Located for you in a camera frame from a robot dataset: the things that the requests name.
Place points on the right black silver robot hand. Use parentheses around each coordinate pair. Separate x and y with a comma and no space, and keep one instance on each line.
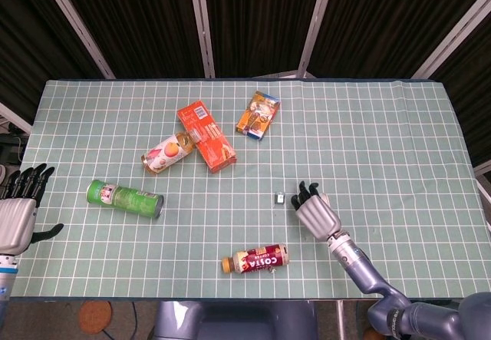
(318,215)

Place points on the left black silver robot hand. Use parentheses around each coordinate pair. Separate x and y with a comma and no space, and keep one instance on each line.
(15,221)

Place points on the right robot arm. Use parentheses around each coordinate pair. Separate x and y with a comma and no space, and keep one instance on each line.
(364,274)

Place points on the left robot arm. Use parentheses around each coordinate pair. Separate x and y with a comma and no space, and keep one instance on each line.
(7,278)

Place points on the small metal clip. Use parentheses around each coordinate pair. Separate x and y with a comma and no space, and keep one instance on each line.
(279,198)

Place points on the red Costa coffee bottle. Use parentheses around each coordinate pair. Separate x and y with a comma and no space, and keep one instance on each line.
(257,259)

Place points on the green grid table mat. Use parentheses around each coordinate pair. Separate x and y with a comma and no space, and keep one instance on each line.
(364,133)

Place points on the green chips can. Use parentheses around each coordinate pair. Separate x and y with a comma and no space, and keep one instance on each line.
(126,199)

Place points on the orange blue snack box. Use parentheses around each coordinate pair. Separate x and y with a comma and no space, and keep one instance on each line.
(258,115)

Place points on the round brown cork disc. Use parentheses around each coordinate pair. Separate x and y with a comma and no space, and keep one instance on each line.
(95,316)

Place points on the blue grey robot torso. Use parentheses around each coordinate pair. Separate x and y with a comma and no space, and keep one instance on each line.
(238,321)

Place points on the orange carton box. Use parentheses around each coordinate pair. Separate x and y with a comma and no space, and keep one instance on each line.
(209,136)

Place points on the peach label juice bottle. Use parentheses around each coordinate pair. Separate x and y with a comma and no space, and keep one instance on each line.
(167,154)

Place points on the white partition frame post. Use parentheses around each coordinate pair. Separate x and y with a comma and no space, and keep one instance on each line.
(76,25)
(452,33)
(316,25)
(202,25)

